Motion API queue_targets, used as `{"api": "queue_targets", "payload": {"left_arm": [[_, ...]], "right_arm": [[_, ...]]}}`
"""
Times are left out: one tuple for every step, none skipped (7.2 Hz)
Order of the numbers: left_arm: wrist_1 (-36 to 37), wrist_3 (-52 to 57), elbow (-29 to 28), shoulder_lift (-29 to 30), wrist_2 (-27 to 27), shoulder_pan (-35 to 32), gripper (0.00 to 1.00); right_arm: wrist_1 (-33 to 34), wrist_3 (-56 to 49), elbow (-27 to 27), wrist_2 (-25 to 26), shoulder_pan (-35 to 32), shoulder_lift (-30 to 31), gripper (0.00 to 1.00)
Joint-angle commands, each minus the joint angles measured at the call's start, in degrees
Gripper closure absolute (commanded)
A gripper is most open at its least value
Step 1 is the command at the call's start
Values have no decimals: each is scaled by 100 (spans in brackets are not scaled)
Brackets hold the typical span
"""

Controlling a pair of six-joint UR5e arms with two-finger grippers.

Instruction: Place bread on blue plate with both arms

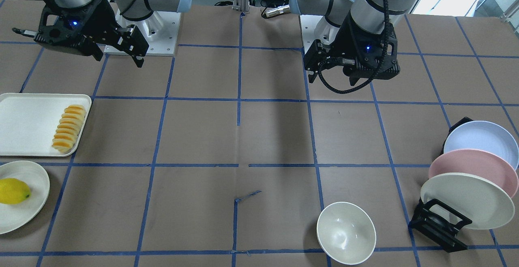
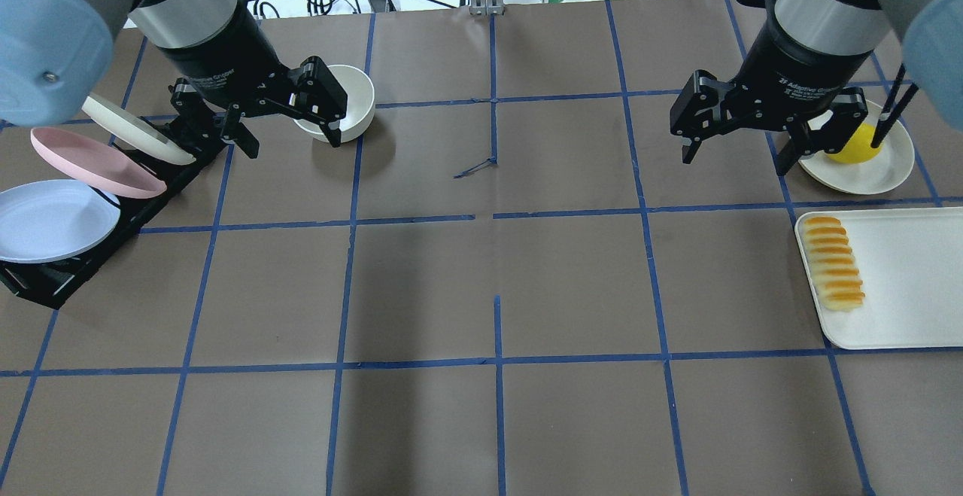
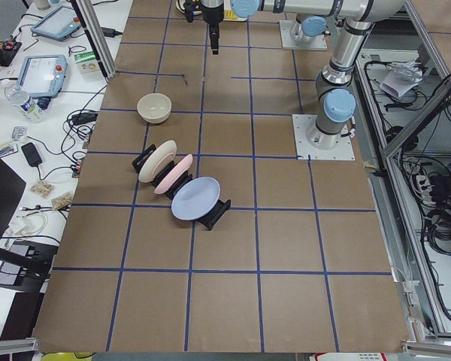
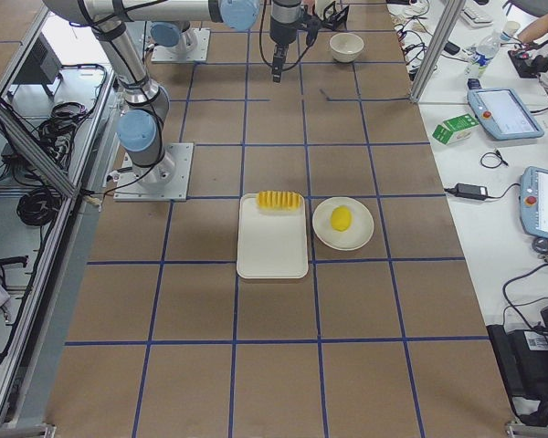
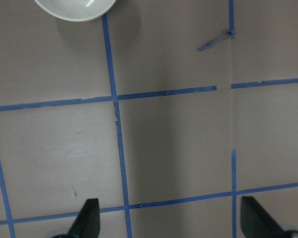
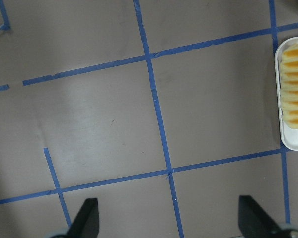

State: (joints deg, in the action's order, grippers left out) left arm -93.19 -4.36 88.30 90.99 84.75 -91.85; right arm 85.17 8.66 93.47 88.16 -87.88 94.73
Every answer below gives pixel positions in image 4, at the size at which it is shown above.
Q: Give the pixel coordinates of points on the white rectangular tray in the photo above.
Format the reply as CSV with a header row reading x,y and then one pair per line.
x,y
271,245

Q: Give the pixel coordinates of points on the upper blue teach pendant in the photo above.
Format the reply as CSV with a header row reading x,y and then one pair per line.
x,y
503,115

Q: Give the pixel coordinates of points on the blue teach pendant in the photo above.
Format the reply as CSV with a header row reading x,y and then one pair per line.
x,y
503,115
534,201

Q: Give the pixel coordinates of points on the clear water bottle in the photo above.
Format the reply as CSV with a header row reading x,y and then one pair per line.
x,y
482,55

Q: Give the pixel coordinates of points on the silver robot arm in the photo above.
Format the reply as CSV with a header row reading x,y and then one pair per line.
x,y
160,170
179,43

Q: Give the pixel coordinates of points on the yellow lemon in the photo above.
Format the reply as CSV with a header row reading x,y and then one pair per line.
x,y
341,218

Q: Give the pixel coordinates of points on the round white plate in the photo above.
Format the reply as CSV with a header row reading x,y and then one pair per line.
x,y
358,235

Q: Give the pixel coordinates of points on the lower blue teach pendant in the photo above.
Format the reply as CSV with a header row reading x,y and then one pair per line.
x,y
534,201

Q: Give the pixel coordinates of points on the person forearm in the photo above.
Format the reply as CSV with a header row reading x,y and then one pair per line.
x,y
535,30

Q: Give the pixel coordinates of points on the green white carton box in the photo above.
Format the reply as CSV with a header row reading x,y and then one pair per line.
x,y
455,129

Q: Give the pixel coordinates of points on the paper cup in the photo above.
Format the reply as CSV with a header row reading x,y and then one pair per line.
x,y
509,30

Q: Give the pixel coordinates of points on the white ceramic bowl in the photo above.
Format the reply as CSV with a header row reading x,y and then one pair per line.
x,y
346,47

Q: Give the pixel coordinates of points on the ridged yellow bread loaf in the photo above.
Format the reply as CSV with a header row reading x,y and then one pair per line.
x,y
278,201

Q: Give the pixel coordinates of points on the black dish rack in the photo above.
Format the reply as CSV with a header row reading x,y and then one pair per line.
x,y
331,16

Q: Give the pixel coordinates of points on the aluminium frame post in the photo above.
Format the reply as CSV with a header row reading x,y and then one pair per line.
x,y
442,32

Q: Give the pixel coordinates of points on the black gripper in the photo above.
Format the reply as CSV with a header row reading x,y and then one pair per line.
x,y
282,26

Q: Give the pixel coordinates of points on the black power adapter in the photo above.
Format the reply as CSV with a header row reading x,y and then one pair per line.
x,y
470,191

